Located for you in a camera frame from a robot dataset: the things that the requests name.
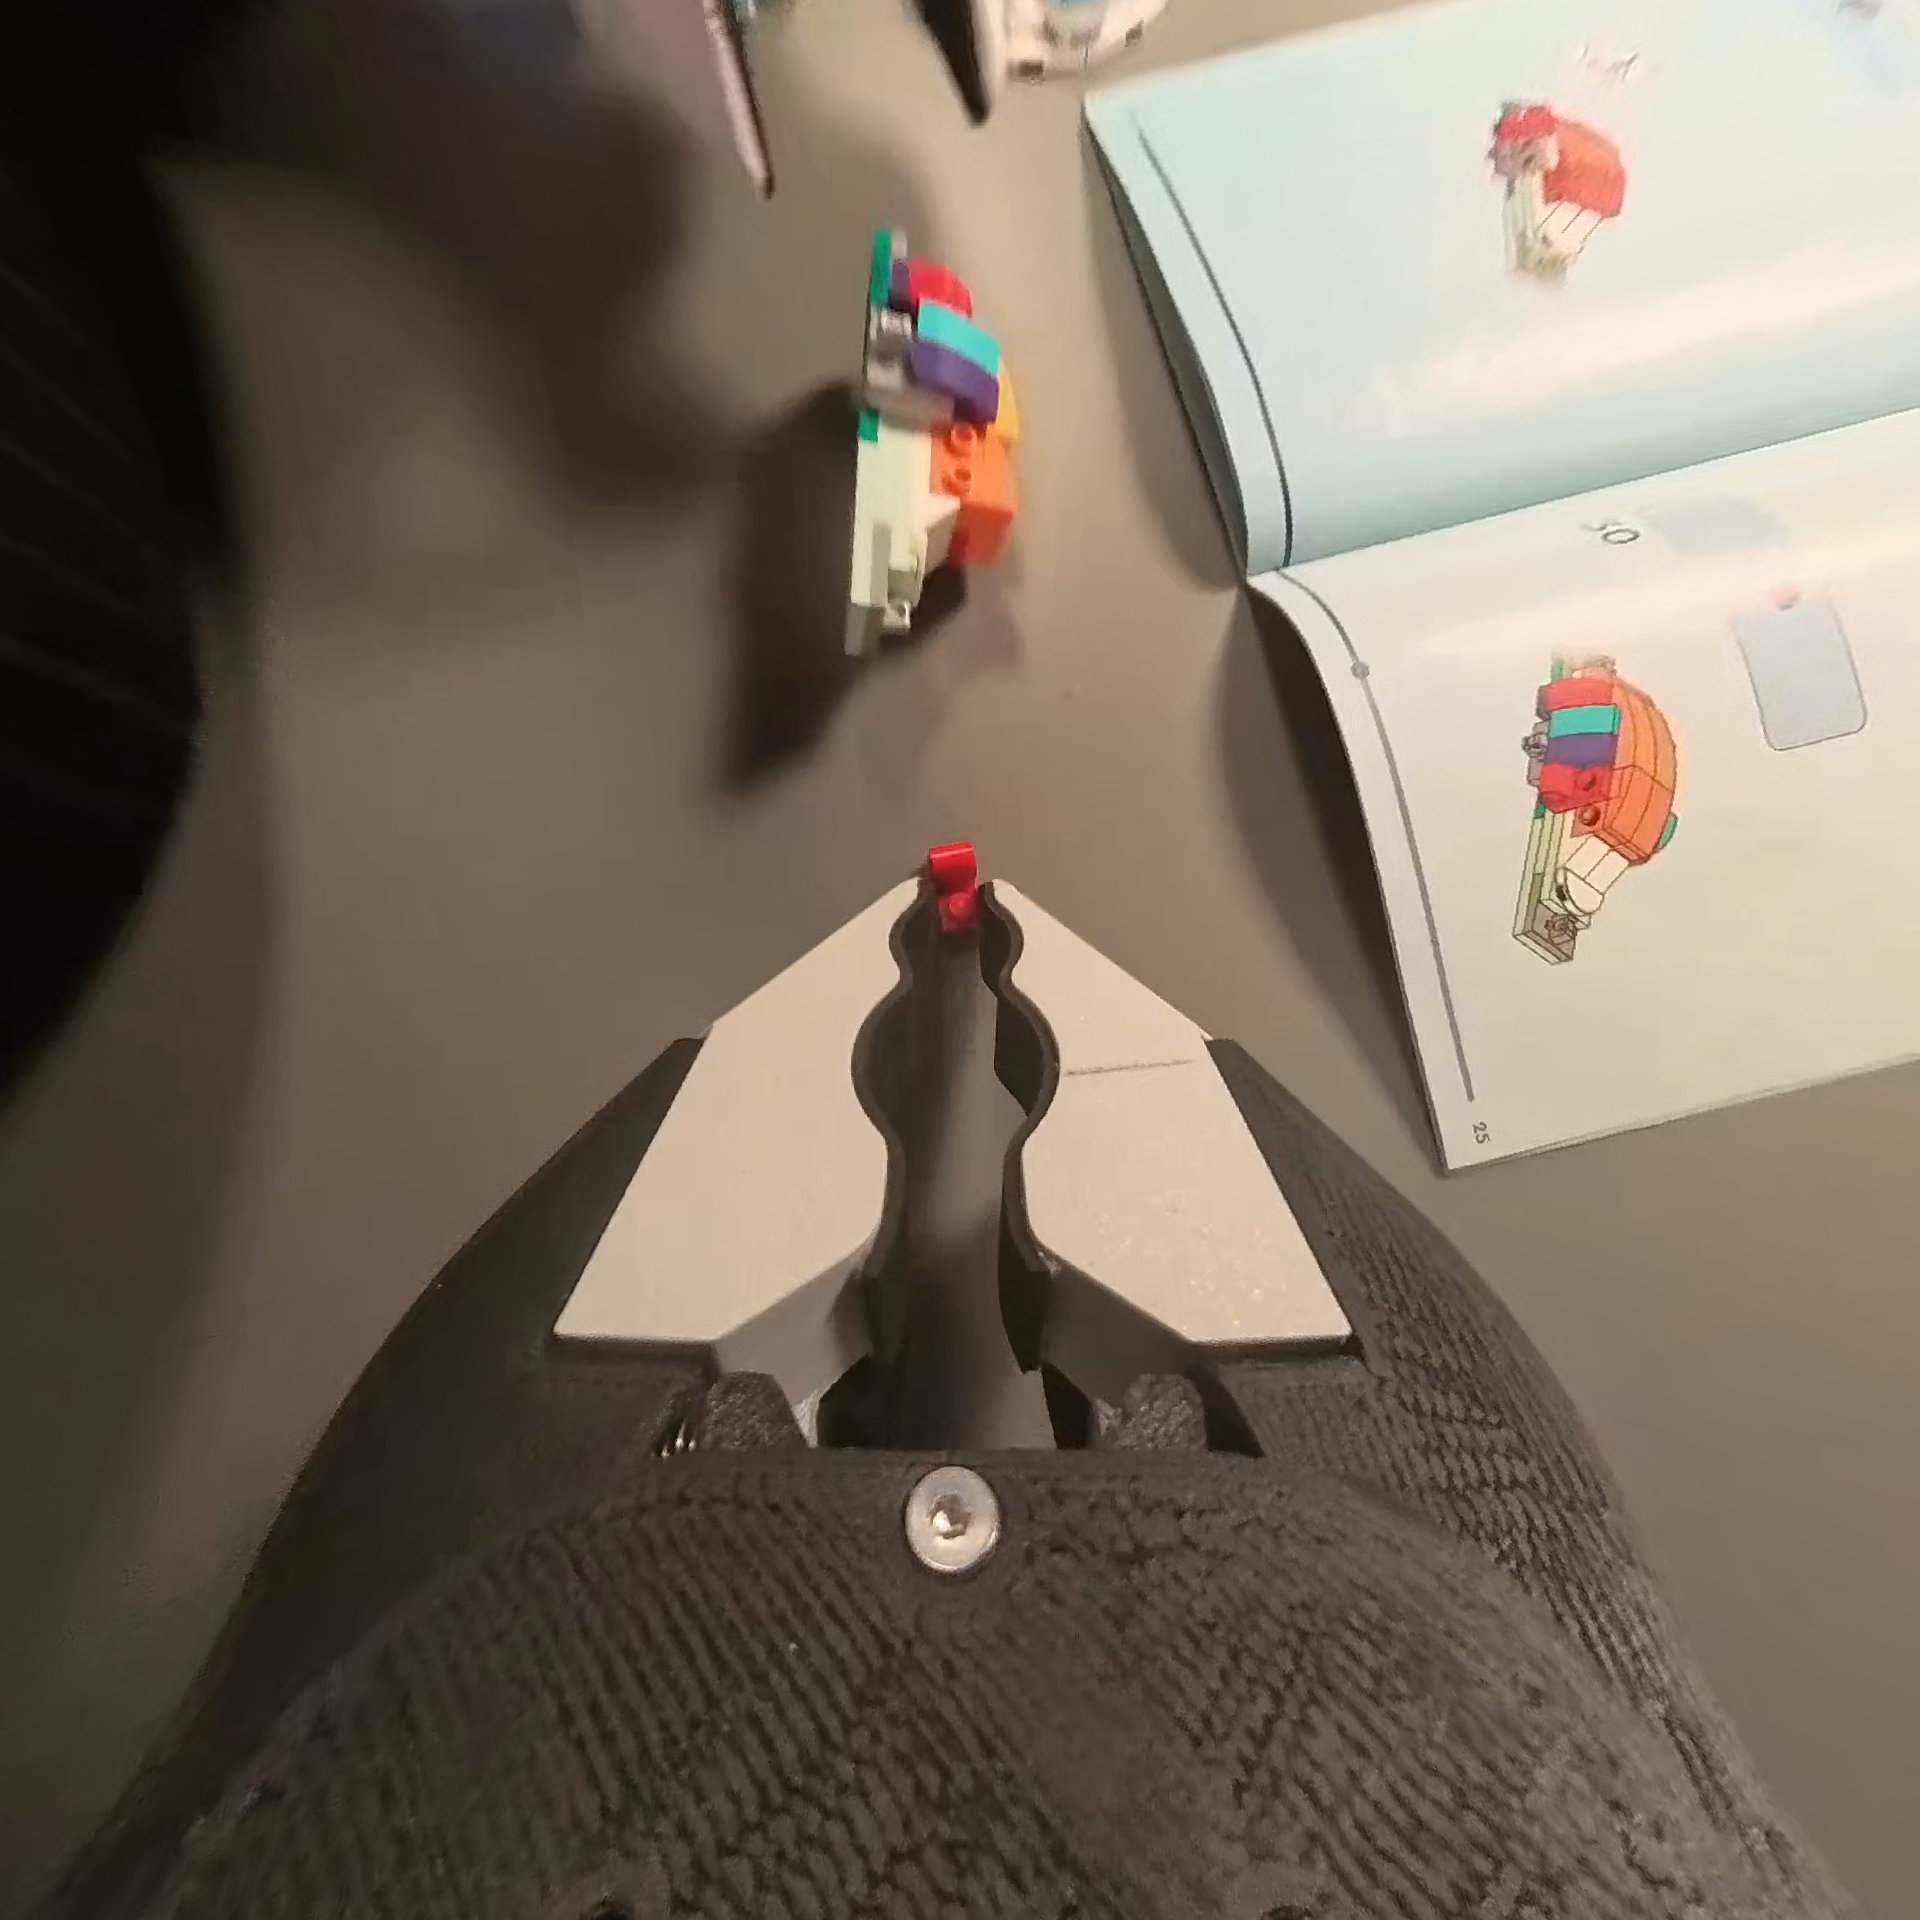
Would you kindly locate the teal brick model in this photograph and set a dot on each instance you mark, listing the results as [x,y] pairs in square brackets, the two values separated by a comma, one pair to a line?
[1073,28]

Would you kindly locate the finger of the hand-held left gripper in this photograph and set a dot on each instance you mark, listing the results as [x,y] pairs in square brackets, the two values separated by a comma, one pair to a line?
[962,54]
[740,84]

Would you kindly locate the open pale blue instruction booklet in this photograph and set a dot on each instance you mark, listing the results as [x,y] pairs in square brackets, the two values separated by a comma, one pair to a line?
[1500,451]

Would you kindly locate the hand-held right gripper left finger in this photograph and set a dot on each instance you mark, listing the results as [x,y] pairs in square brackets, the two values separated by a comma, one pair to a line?
[721,1201]

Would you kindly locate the orange toy brick model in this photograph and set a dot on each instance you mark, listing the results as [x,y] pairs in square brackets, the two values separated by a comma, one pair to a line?
[939,435]

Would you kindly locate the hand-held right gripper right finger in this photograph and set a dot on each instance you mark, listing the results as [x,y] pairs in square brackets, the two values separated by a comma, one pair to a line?
[1186,1201]

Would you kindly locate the small red brick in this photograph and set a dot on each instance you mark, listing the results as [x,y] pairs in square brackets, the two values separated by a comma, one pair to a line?
[950,867]

